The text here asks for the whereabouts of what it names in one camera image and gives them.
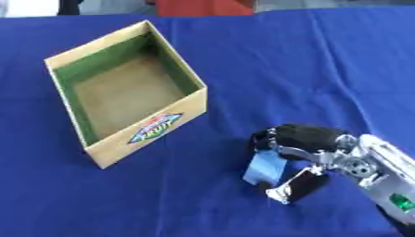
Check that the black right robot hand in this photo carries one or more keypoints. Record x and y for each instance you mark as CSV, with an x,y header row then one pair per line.
x,y
305,137

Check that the light blue block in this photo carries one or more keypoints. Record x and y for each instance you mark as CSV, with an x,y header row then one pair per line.
x,y
266,168

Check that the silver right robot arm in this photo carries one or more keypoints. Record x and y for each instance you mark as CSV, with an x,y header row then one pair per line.
x,y
386,172

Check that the tan cardboard box green inside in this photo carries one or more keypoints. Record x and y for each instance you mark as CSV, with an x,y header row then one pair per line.
x,y
130,92

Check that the red chair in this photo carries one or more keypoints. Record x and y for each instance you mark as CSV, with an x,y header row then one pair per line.
x,y
205,7

